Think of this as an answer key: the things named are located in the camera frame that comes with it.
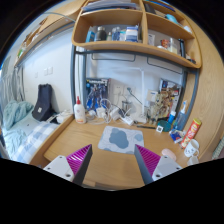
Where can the white printed mug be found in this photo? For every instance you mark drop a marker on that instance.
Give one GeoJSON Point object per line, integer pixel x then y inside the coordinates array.
{"type": "Point", "coordinates": [192, 148]}

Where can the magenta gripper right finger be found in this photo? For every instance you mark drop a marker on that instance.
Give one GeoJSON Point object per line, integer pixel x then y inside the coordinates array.
{"type": "Point", "coordinates": [147, 162]}

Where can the small white desk clock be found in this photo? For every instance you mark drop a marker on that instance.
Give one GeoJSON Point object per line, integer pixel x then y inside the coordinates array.
{"type": "Point", "coordinates": [159, 129]}

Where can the red chips can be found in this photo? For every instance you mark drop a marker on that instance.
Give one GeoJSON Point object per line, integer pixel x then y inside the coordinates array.
{"type": "Point", "coordinates": [193, 129]}

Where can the blue checkered bed sheet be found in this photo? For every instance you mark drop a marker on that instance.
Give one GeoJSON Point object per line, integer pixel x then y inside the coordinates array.
{"type": "Point", "coordinates": [33, 141]}

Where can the black backpack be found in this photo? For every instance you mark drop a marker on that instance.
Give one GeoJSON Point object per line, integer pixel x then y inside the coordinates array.
{"type": "Point", "coordinates": [43, 109]}

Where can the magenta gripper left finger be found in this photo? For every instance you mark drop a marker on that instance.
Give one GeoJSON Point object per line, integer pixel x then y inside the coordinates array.
{"type": "Point", "coordinates": [78, 162]}

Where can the white power strip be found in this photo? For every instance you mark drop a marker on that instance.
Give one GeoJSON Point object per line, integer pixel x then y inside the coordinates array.
{"type": "Point", "coordinates": [127, 120]}

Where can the black pen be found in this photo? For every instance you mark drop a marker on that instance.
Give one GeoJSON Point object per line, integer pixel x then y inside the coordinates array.
{"type": "Point", "coordinates": [146, 127]}

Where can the blue spray bottle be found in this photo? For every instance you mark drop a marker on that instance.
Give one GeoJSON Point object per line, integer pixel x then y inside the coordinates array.
{"type": "Point", "coordinates": [180, 117]}

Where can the grey blue mouse pad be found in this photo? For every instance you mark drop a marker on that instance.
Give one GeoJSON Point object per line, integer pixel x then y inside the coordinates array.
{"type": "Point", "coordinates": [120, 140]}

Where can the pink computer mouse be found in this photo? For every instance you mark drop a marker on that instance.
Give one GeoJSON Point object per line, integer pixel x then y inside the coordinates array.
{"type": "Point", "coordinates": [168, 152]}

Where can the light blue blanket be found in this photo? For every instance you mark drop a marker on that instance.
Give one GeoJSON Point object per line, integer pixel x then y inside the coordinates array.
{"type": "Point", "coordinates": [14, 112]}

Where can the white lotion pump bottle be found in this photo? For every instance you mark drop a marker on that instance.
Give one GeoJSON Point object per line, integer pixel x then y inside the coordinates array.
{"type": "Point", "coordinates": [79, 112]}

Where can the blue robot model box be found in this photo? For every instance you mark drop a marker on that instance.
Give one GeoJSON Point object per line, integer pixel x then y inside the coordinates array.
{"type": "Point", "coordinates": [96, 90]}

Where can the colourful figure box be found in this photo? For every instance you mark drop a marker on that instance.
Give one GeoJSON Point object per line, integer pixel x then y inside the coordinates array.
{"type": "Point", "coordinates": [169, 93]}

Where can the wooden wall shelf unit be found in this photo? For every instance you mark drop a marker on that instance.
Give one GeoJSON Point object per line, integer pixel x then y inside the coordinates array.
{"type": "Point", "coordinates": [142, 26]}

